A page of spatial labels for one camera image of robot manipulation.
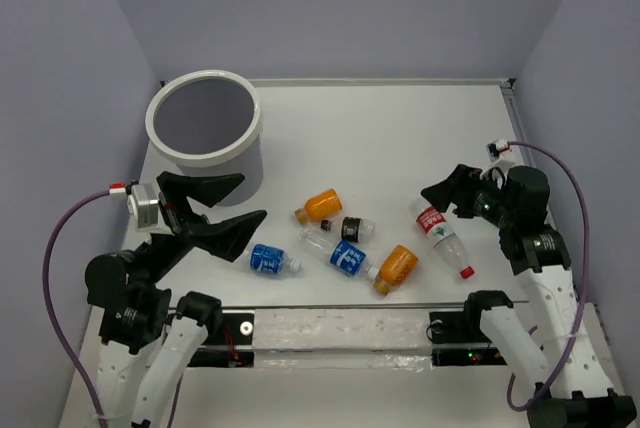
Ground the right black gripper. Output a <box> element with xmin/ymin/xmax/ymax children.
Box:
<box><xmin>419</xmin><ymin>163</ymin><xmax>515</xmax><ymax>229</ymax></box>

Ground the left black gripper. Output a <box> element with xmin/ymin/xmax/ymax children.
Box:
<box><xmin>141</xmin><ymin>167</ymin><xmax>270</xmax><ymax>284</ymax></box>

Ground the red label water bottle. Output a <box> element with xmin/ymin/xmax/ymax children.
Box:
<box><xmin>409</xmin><ymin>198</ymin><xmax>475</xmax><ymax>280</ymax></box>

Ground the small blue label bottle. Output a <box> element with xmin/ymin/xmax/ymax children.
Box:
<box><xmin>248</xmin><ymin>244</ymin><xmax>302</xmax><ymax>276</ymax></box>

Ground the orange juice bottle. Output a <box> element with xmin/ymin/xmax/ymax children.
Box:
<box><xmin>373</xmin><ymin>245</ymin><xmax>419</xmax><ymax>296</ymax></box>
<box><xmin>294</xmin><ymin>188</ymin><xmax>343</xmax><ymax>225</ymax></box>

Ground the black label clear bottle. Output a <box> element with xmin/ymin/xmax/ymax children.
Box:
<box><xmin>320</xmin><ymin>216</ymin><xmax>376</xmax><ymax>244</ymax></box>

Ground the long blue label bottle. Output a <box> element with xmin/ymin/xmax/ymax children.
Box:
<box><xmin>299</xmin><ymin>228</ymin><xmax>379</xmax><ymax>282</ymax></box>

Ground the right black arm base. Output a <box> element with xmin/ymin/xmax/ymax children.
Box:
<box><xmin>425</xmin><ymin>311</ymin><xmax>506</xmax><ymax>367</ymax></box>

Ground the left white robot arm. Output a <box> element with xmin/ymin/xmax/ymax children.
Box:
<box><xmin>85</xmin><ymin>171</ymin><xmax>267</xmax><ymax>427</ymax></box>

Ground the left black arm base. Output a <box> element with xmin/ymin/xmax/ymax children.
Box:
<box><xmin>189</xmin><ymin>309</ymin><xmax>255</xmax><ymax>368</ymax></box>

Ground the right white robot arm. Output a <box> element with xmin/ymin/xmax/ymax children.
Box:
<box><xmin>421</xmin><ymin>164</ymin><xmax>637</xmax><ymax>427</ymax></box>

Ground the white cylindrical plastic bin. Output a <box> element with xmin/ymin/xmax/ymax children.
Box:
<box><xmin>145</xmin><ymin>69</ymin><xmax>264</xmax><ymax>206</ymax></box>

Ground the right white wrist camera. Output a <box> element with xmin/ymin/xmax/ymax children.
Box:
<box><xmin>481</xmin><ymin>139</ymin><xmax>523</xmax><ymax>182</ymax></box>

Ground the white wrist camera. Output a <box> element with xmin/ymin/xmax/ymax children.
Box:
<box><xmin>481</xmin><ymin>139</ymin><xmax>523</xmax><ymax>182</ymax></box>
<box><xmin>127</xmin><ymin>183</ymin><xmax>161</xmax><ymax>233</ymax></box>

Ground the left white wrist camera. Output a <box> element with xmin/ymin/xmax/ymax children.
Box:
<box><xmin>127</xmin><ymin>183</ymin><xmax>161</xmax><ymax>233</ymax></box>

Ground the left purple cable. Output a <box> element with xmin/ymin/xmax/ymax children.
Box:
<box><xmin>42</xmin><ymin>181</ymin><xmax>132</xmax><ymax>422</ymax></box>

